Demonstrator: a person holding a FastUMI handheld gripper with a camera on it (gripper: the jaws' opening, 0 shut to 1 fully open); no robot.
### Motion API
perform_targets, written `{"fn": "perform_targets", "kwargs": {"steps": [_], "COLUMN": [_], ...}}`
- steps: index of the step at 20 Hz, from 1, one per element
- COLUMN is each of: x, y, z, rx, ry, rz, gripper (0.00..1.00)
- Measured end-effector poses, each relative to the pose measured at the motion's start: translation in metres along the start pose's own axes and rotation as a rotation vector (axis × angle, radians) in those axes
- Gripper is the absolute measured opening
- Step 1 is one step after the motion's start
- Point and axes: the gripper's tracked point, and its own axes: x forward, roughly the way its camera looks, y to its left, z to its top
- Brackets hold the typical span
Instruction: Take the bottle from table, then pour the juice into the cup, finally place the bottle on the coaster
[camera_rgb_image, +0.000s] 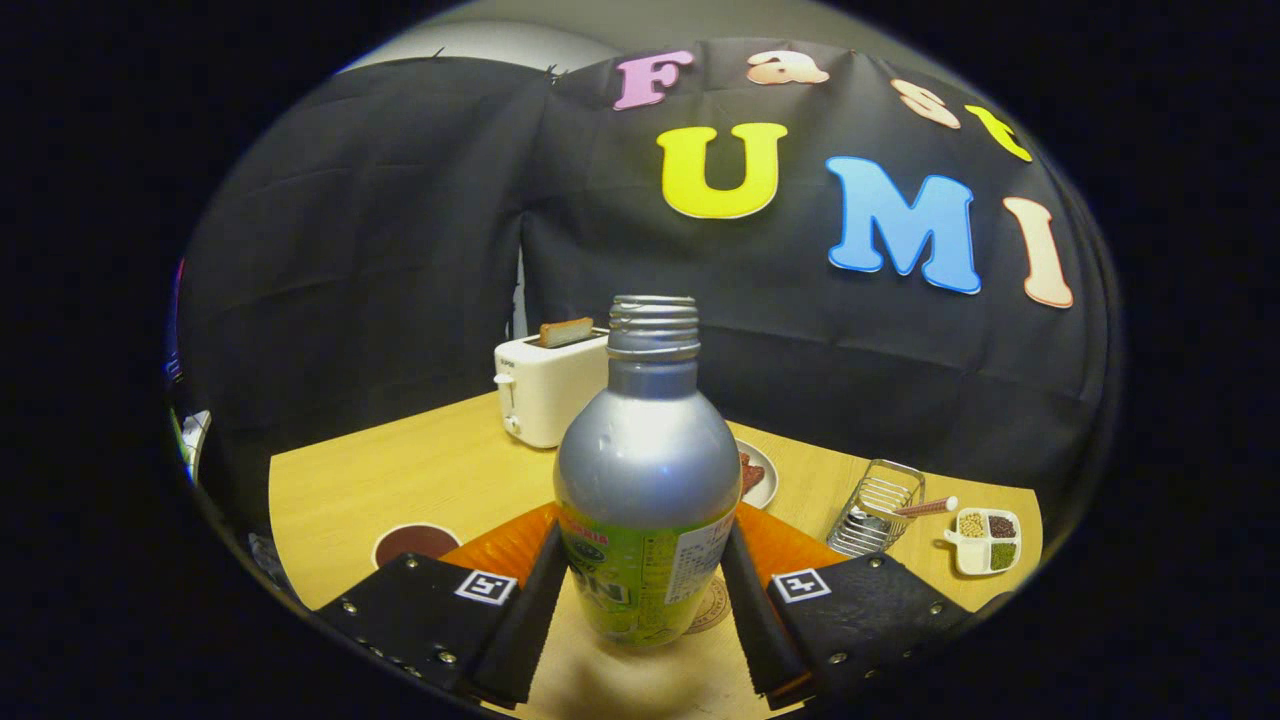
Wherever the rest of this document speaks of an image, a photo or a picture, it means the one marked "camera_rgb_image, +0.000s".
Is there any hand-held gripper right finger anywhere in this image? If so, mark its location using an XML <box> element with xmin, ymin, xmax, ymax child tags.
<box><xmin>720</xmin><ymin>503</ymin><xmax>976</xmax><ymax>713</ymax></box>

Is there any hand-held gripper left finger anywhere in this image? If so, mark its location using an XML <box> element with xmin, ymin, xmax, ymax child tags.
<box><xmin>315</xmin><ymin>503</ymin><xmax>569</xmax><ymax>709</ymax></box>

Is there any round brown cork coaster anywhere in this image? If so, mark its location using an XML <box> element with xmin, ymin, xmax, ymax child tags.
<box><xmin>685</xmin><ymin>575</ymin><xmax>733</xmax><ymax>635</ymax></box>

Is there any beige faceted cup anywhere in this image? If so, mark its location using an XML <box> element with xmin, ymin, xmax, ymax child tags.
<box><xmin>372</xmin><ymin>522</ymin><xmax>463</xmax><ymax>571</ymax></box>

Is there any silver juice bottle green label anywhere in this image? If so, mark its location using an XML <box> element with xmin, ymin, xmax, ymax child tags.
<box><xmin>553</xmin><ymin>294</ymin><xmax>743</xmax><ymax>647</ymax></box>

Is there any small white plate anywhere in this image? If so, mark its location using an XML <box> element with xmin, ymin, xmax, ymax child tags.
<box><xmin>735</xmin><ymin>440</ymin><xmax>780</xmax><ymax>511</ymax></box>

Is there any wooden table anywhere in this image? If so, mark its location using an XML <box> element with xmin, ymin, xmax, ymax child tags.
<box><xmin>268</xmin><ymin>390</ymin><xmax>1044</xmax><ymax>720</ymax></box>

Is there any white divided dish with beans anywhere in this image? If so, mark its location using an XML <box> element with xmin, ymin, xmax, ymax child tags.
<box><xmin>944</xmin><ymin>508</ymin><xmax>1023</xmax><ymax>577</ymax></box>

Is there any white toaster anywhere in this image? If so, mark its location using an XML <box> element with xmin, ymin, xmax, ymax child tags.
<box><xmin>494</xmin><ymin>330</ymin><xmax>611</xmax><ymax>449</ymax></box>

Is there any metal wire basket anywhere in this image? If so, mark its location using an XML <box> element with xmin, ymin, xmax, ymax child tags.
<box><xmin>826</xmin><ymin>459</ymin><xmax>926</xmax><ymax>558</ymax></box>

